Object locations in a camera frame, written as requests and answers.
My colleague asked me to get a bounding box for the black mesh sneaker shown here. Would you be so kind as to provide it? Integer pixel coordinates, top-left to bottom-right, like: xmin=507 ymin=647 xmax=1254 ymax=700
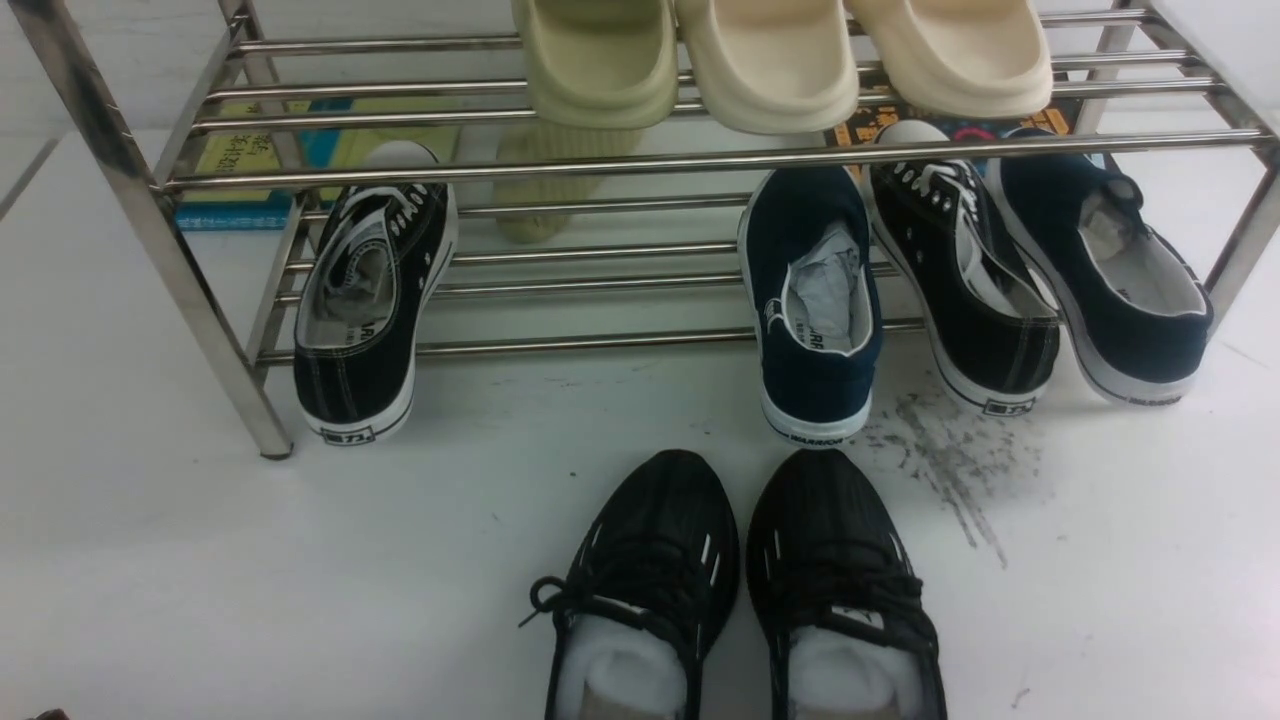
xmin=529 ymin=448 xmax=740 ymax=719
xmin=745 ymin=448 xmax=948 ymax=719

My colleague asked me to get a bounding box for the stainless steel shoe rack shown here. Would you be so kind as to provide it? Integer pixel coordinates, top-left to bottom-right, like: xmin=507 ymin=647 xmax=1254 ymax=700
xmin=9 ymin=1 xmax=1277 ymax=461

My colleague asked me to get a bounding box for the navy Warrior sneaker left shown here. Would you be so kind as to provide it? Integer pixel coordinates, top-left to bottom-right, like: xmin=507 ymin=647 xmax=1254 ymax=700
xmin=737 ymin=167 xmax=884 ymax=448

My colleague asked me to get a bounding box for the navy warrior sneaker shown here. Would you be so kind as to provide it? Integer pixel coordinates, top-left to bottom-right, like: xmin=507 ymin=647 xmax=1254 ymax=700
xmin=984 ymin=154 xmax=1215 ymax=407
xmin=737 ymin=167 xmax=884 ymax=448

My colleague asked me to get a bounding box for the black canvas sneaker left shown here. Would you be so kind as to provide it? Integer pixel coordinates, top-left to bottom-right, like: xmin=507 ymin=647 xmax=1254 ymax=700
xmin=292 ymin=179 xmax=460 ymax=447

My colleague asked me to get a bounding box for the black canvas sneaker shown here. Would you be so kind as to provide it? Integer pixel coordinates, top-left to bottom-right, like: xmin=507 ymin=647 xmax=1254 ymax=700
xmin=859 ymin=158 xmax=1060 ymax=418
xmin=292 ymin=179 xmax=460 ymax=447

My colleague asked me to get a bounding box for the cream foam slipper left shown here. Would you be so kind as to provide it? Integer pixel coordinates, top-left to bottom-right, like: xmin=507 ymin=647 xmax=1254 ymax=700
xmin=673 ymin=1 xmax=860 ymax=135

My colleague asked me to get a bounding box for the cream foam slipper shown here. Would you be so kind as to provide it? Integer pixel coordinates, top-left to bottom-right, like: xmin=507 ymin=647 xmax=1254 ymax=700
xmin=844 ymin=1 xmax=1053 ymax=119
xmin=673 ymin=1 xmax=860 ymax=135

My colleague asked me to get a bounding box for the dark colourful book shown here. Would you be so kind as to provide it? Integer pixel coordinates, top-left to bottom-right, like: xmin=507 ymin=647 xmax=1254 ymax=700
xmin=823 ymin=99 xmax=1084 ymax=149

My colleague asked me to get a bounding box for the black canvas sneaker right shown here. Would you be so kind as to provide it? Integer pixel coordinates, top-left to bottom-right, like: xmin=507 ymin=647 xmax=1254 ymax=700
xmin=859 ymin=158 xmax=1060 ymax=418

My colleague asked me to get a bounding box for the cream foam slipper right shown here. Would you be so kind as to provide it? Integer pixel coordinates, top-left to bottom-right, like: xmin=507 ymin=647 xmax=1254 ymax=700
xmin=844 ymin=1 xmax=1053 ymax=119

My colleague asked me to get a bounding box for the navy Warrior sneaker right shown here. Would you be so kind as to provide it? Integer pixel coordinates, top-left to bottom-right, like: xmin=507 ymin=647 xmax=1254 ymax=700
xmin=984 ymin=154 xmax=1215 ymax=407

